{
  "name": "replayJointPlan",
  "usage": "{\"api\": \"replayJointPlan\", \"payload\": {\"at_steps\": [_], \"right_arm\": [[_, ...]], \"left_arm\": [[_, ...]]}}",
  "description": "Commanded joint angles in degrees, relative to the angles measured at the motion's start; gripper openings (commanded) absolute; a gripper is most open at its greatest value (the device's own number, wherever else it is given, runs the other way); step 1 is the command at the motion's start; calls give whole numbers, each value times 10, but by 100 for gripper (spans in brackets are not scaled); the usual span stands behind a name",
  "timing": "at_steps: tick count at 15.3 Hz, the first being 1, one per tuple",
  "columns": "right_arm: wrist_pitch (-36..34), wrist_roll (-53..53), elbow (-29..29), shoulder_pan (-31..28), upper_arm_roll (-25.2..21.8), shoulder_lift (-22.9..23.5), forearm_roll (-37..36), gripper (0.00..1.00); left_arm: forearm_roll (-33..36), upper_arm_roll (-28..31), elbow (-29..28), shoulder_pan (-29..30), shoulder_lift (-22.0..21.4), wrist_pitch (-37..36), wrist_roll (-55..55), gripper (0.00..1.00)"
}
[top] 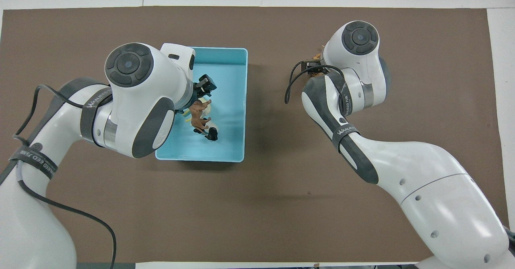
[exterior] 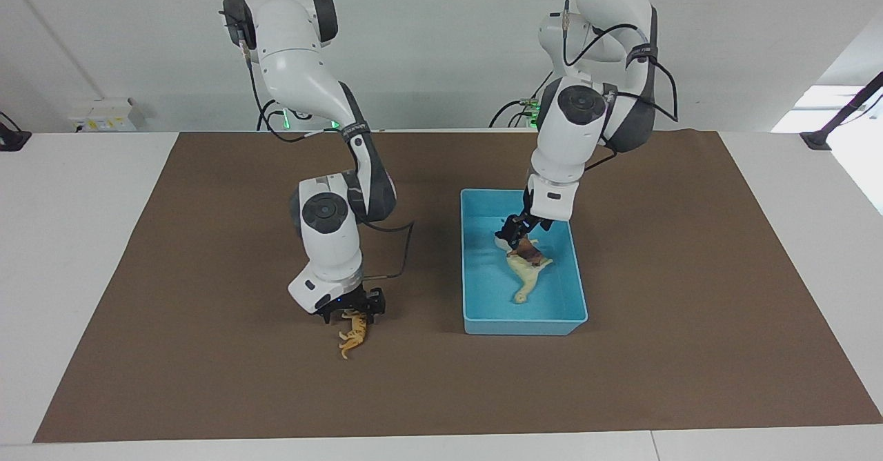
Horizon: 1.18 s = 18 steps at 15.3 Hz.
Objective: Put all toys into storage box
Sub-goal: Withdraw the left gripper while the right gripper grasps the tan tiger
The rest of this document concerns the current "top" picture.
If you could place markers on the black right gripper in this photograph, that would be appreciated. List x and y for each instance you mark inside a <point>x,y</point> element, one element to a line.
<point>316,67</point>

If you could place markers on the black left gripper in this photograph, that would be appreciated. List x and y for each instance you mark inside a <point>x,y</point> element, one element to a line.
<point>196,94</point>

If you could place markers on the orange tiger toy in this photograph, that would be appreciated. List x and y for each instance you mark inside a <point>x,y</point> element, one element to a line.
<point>318,54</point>

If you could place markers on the brown lion toy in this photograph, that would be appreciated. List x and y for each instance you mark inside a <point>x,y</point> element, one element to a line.
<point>198,118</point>

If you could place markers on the black white panda toy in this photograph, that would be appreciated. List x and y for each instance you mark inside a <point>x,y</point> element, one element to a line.
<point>212,134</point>

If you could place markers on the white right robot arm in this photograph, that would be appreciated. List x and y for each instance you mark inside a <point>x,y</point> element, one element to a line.
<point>422,188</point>

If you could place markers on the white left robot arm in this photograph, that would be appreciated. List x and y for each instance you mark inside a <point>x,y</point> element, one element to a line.
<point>136,100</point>

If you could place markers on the light blue storage box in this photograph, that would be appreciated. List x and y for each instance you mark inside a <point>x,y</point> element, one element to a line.
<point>229,112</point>

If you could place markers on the brown table mat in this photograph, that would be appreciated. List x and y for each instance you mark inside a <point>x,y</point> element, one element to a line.
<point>281,204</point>

